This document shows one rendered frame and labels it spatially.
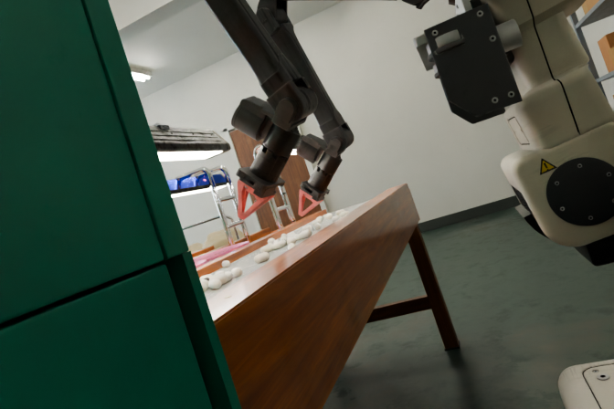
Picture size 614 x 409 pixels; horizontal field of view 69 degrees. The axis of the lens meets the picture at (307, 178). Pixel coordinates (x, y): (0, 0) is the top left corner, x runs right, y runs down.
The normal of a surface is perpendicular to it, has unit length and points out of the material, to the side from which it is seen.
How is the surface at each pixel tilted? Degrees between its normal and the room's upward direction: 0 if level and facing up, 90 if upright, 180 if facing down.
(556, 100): 90
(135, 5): 90
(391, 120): 90
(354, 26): 90
